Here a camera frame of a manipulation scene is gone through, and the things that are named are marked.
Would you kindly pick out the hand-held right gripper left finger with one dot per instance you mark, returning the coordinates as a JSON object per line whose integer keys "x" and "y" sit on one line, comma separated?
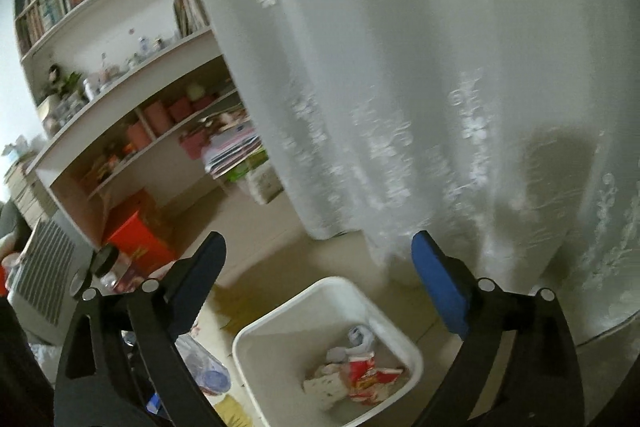
{"x": 200, "y": 277}

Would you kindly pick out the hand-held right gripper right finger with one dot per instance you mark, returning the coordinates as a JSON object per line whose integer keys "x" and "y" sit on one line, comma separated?
{"x": 440, "y": 287}

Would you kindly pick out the clear plastic bottle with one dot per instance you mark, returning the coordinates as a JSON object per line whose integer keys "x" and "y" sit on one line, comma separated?
{"x": 205, "y": 367}

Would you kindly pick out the white tissue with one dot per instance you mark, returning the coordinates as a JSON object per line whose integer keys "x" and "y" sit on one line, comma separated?
{"x": 360, "y": 337}

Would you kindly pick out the white plastic bin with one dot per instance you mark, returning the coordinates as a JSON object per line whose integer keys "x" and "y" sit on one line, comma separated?
{"x": 280, "y": 337}

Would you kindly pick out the red snack wrapper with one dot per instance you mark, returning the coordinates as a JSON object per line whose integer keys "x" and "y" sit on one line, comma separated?
{"x": 365, "y": 372}

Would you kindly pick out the floral paper cup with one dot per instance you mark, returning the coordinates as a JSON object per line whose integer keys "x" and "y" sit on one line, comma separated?
{"x": 325, "y": 387}

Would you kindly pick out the orange box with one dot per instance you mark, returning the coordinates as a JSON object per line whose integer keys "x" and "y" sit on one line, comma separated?
{"x": 135, "y": 232}

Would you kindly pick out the purple label jar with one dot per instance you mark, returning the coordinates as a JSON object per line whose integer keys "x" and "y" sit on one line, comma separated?
{"x": 106, "y": 259}

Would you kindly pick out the white woven bag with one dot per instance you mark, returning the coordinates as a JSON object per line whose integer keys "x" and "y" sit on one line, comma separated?
{"x": 265, "y": 187}

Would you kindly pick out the stack of papers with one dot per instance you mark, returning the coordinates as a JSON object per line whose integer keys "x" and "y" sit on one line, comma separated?
{"x": 235, "y": 152}

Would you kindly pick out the pink basket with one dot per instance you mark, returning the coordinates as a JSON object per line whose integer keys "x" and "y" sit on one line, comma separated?
{"x": 195, "y": 144}

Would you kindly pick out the blue packet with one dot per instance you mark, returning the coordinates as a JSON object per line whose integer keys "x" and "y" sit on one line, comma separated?
{"x": 154, "y": 403}

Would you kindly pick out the grey sofa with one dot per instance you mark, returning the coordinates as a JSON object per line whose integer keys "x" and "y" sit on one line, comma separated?
{"x": 10, "y": 222}

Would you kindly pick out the pink container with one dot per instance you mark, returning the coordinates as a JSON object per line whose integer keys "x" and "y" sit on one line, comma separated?
{"x": 137, "y": 137}
{"x": 157, "y": 117}

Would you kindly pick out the stack of old books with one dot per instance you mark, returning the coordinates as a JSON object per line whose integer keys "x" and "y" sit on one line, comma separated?
{"x": 25, "y": 192}

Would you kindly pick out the white lace curtain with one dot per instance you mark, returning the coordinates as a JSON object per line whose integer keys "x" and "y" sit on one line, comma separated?
{"x": 400, "y": 82}

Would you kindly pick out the small white bottle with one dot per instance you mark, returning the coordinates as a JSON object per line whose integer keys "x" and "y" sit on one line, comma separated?
{"x": 90, "y": 88}

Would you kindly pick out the white bookshelf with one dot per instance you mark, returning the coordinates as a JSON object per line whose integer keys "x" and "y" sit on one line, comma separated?
{"x": 150, "y": 62}

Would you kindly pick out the tissue box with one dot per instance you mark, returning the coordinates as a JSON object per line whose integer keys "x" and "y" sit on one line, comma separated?
{"x": 15, "y": 149}

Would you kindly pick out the small green plant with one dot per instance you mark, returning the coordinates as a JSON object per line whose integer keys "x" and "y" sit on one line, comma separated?
{"x": 72, "y": 81}

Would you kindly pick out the small plush figure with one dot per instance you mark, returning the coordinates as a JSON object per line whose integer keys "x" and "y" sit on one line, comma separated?
{"x": 54, "y": 79}

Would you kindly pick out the upright books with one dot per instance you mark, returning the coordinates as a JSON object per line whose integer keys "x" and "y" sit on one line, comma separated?
{"x": 190, "y": 9}

